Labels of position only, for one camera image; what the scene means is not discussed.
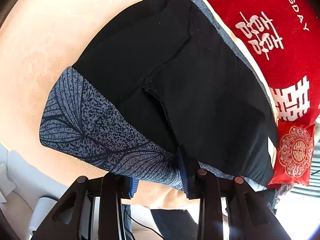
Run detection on cream sofa seat cover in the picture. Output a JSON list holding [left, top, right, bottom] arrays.
[[0, 0, 278, 212]]

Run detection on black pants with grey lining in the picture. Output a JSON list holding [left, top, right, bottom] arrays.
[[39, 0, 277, 190]]

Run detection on red blanket with white characters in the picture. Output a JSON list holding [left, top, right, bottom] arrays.
[[207, 0, 319, 124]]

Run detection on black cable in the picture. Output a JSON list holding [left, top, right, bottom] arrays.
[[123, 204, 161, 240]]

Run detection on small red embroidered pillow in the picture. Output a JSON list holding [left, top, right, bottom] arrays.
[[268, 120, 316, 189]]

